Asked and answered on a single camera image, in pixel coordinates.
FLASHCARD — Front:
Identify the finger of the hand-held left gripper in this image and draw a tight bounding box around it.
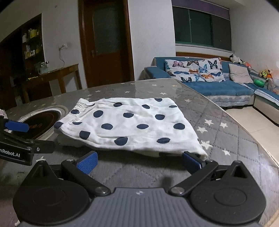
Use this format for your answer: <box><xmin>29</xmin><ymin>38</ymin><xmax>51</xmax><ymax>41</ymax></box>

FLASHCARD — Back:
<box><xmin>0</xmin><ymin>130</ymin><xmax>55</xmax><ymax>153</ymax></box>
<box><xmin>0</xmin><ymin>115</ymin><xmax>30</xmax><ymax>133</ymax></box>

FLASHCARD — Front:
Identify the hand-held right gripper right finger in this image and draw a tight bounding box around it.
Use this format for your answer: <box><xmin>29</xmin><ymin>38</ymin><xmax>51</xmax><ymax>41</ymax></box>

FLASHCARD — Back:
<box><xmin>169</xmin><ymin>151</ymin><xmax>254</xmax><ymax>196</ymax></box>

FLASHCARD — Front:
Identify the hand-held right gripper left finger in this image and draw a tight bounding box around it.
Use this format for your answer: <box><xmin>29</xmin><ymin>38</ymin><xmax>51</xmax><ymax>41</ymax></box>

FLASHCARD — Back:
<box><xmin>24</xmin><ymin>151</ymin><xmax>111</xmax><ymax>196</ymax></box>

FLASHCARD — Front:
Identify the white polka dot garment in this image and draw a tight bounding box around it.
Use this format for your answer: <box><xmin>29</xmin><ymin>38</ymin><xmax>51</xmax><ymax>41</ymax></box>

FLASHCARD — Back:
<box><xmin>54</xmin><ymin>97</ymin><xmax>208</xmax><ymax>158</ymax></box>

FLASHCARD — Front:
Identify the round black built-in cooktop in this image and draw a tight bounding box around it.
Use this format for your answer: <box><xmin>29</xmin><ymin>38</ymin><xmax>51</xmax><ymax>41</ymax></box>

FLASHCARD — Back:
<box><xmin>16</xmin><ymin>105</ymin><xmax>67</xmax><ymax>141</ymax></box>

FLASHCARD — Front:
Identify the grey star-print table cover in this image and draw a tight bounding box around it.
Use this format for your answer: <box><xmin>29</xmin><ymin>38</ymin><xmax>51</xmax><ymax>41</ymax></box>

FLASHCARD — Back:
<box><xmin>0</xmin><ymin>78</ymin><xmax>279</xmax><ymax>227</ymax></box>

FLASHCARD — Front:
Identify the wooden side table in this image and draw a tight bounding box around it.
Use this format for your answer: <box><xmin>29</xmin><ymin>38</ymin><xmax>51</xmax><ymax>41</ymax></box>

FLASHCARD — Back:
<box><xmin>22</xmin><ymin>64</ymin><xmax>83</xmax><ymax>103</ymax></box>

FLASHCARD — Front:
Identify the dark wooden shelf cabinet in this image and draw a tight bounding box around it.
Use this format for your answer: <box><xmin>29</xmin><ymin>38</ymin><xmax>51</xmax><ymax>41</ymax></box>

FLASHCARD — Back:
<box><xmin>0</xmin><ymin>13</ymin><xmax>45</xmax><ymax>109</ymax></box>

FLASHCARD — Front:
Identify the blue sofa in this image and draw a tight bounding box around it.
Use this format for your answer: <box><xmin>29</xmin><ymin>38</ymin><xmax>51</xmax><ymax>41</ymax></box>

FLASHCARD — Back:
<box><xmin>144</xmin><ymin>56</ymin><xmax>279</xmax><ymax>125</ymax></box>

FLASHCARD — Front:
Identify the butterfly print cushion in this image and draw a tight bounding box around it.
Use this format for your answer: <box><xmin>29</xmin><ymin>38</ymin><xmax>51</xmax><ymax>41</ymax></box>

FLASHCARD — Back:
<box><xmin>164</xmin><ymin>57</ymin><xmax>226</xmax><ymax>83</ymax></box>

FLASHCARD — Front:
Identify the row of yellow white packages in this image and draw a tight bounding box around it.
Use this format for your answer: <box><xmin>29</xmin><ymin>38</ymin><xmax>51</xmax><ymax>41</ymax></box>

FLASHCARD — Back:
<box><xmin>22</xmin><ymin>28</ymin><xmax>43</xmax><ymax>59</ymax></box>

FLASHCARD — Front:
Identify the brown wooden door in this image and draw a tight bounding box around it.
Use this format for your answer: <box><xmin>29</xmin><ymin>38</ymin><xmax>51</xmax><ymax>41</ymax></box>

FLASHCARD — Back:
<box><xmin>78</xmin><ymin>0</ymin><xmax>135</xmax><ymax>89</ymax></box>

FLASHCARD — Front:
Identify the grey pillow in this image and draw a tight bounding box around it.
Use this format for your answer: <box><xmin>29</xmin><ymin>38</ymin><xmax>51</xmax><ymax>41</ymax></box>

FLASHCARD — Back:
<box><xmin>228</xmin><ymin>64</ymin><xmax>254</xmax><ymax>84</ymax></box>

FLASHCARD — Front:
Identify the panda plush toy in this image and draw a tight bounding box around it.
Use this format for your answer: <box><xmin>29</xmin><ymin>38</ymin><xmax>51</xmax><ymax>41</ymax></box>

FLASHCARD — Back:
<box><xmin>229</xmin><ymin>54</ymin><xmax>243</xmax><ymax>64</ymax></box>

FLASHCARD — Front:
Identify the yellow green toy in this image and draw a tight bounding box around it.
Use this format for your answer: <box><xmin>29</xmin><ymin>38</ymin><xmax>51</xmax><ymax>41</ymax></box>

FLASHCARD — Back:
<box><xmin>259</xmin><ymin>69</ymin><xmax>273</xmax><ymax>79</ymax></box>

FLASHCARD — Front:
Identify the dark window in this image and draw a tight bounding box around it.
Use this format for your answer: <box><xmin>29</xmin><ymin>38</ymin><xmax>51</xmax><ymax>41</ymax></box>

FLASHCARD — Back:
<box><xmin>172</xmin><ymin>6</ymin><xmax>232</xmax><ymax>52</ymax></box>

